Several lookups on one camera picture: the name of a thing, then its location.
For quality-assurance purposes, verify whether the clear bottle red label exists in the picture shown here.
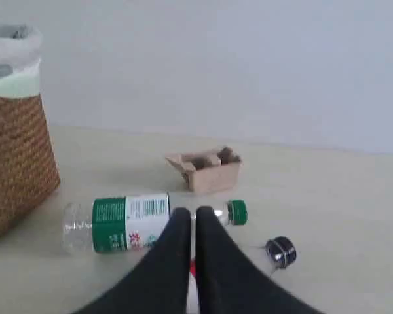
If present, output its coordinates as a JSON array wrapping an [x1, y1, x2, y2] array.
[[187, 235, 297, 314]]

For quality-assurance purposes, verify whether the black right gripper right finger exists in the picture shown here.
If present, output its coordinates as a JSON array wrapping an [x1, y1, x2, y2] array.
[[195, 206, 318, 313]]

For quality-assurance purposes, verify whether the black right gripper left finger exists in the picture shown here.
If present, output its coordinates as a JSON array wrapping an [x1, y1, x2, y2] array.
[[77, 207, 191, 313]]

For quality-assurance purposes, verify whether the brown cardboard egg carton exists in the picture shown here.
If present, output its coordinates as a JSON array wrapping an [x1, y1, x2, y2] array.
[[165, 146, 242, 194]]

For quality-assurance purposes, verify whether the clear bottle green cap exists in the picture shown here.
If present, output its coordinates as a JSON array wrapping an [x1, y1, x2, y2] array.
[[62, 192, 248, 254]]

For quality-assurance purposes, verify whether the translucent white-green bin liner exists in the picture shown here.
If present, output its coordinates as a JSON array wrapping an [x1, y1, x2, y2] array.
[[0, 24, 43, 99]]

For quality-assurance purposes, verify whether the woven brown wicker basket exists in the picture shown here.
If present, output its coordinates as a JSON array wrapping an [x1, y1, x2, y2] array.
[[0, 95, 60, 237]]

